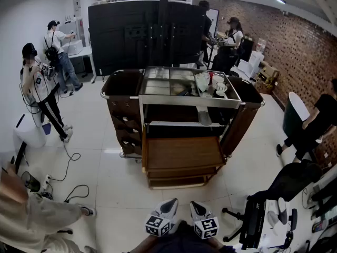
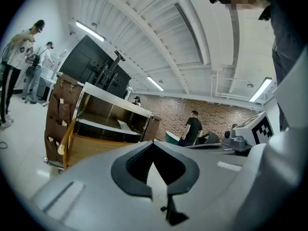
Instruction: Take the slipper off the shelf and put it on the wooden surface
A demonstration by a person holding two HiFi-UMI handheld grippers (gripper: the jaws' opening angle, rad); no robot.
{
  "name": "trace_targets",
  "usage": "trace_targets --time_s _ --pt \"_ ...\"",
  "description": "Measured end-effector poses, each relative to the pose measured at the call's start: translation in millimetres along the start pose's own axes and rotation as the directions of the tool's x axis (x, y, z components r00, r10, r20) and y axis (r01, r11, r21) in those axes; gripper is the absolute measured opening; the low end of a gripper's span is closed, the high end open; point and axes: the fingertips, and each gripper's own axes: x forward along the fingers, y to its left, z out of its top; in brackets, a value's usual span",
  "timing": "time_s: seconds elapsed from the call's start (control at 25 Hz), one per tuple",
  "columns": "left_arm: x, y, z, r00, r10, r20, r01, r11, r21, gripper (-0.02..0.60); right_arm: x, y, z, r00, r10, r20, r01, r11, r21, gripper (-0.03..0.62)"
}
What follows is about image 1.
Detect looped black cable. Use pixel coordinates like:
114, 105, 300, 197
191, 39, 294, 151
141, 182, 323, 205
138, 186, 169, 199
64, 184, 91, 203

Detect black office chair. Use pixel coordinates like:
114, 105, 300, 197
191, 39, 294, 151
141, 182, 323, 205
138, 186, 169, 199
222, 159, 323, 244

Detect black partition screen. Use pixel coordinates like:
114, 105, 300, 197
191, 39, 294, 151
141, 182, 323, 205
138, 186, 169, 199
87, 0, 207, 76

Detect person's left forearm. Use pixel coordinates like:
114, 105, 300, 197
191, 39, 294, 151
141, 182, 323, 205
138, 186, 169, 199
126, 233, 161, 253

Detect white carton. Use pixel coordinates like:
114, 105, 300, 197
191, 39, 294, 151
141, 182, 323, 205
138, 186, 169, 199
237, 59, 257, 79

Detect whiteboard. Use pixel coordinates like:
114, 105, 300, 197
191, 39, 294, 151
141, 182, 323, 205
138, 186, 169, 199
209, 8, 220, 40

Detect brown wooden surface stand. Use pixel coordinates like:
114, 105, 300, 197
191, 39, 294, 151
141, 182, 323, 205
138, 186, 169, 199
142, 135, 227, 190

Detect white desk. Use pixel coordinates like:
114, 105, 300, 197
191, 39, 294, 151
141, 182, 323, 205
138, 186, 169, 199
67, 46, 97, 84

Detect metal housekeeping cart shelf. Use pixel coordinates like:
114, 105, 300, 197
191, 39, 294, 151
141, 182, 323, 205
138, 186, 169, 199
100, 66, 266, 166

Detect green tub with white rim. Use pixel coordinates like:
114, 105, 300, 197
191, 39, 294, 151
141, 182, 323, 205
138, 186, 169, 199
282, 91, 323, 145

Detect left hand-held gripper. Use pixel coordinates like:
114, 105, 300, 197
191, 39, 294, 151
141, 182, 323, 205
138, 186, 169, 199
145, 198, 180, 238

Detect person's right forearm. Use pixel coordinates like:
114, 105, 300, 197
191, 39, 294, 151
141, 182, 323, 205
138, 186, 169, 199
210, 237, 233, 253

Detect plain brown cart bag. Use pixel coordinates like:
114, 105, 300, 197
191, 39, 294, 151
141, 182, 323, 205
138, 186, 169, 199
220, 76, 265, 157

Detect brown cart bag with pockets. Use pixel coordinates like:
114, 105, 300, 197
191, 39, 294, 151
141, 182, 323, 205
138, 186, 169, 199
101, 69, 145, 158

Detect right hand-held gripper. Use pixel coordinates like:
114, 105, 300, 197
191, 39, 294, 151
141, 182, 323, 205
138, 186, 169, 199
189, 200, 220, 240

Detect white folded towels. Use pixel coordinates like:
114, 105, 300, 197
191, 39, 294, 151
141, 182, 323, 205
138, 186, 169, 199
194, 72, 211, 92

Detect grey slipper with white sole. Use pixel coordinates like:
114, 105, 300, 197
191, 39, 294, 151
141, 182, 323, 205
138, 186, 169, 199
277, 197, 290, 225

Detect person's dark clothing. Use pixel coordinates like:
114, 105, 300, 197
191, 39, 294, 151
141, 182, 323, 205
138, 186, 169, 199
152, 220, 225, 253

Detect cardboard box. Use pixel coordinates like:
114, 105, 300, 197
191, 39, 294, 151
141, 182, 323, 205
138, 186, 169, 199
256, 61, 281, 95

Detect white round stool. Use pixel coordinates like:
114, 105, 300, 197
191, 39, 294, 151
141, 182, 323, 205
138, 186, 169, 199
12, 113, 48, 149

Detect white printed box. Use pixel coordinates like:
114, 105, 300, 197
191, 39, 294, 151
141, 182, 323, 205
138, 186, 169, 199
259, 199, 291, 248

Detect black mesh bin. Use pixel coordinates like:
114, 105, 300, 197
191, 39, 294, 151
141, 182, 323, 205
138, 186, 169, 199
21, 171, 42, 193

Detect long black cable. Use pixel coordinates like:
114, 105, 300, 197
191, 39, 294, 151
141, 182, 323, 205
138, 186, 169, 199
48, 139, 82, 182

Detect white cabinet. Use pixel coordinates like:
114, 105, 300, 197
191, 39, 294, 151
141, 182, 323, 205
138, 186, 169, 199
64, 18, 88, 48

